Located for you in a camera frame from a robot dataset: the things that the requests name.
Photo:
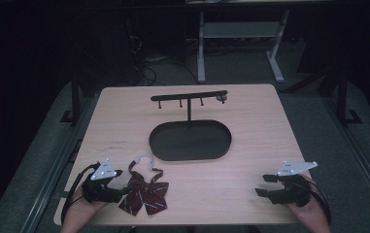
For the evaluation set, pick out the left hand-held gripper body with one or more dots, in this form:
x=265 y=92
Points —
x=103 y=171

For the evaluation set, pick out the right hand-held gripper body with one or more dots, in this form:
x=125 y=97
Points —
x=294 y=191

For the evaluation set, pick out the dark red striped bow tie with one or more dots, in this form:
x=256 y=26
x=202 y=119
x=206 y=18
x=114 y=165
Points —
x=147 y=194

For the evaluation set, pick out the person's right hand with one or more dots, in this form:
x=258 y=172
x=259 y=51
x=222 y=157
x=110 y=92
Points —
x=309 y=210

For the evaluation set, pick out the person's left hand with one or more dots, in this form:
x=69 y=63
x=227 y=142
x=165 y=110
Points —
x=87 y=208

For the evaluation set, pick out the black hook stand with tray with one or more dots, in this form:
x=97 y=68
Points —
x=190 y=140

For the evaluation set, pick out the black stand leg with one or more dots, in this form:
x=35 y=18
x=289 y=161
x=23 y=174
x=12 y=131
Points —
x=75 y=97
x=343 y=97

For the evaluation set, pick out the grey metal floor rail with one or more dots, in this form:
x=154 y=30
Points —
x=53 y=174
x=357 y=145

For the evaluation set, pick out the white metal table frame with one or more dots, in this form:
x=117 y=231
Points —
x=241 y=29

